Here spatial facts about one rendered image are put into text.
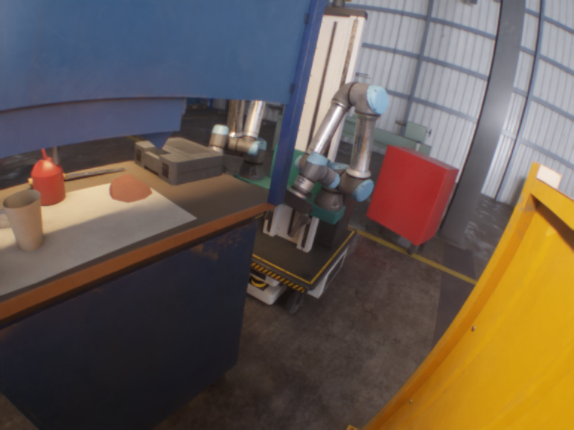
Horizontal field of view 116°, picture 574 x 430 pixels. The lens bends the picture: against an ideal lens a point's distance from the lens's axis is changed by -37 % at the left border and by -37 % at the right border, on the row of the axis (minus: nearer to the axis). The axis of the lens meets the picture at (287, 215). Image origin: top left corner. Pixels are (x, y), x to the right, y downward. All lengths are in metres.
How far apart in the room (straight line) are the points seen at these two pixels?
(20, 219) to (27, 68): 0.27
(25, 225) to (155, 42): 0.38
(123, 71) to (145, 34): 0.06
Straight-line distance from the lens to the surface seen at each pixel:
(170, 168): 0.81
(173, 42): 0.46
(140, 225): 0.62
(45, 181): 0.74
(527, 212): 0.67
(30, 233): 0.58
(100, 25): 0.41
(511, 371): 0.51
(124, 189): 0.75
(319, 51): 1.68
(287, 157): 0.73
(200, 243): 0.68
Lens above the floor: 1.26
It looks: 25 degrees down
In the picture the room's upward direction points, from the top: 12 degrees clockwise
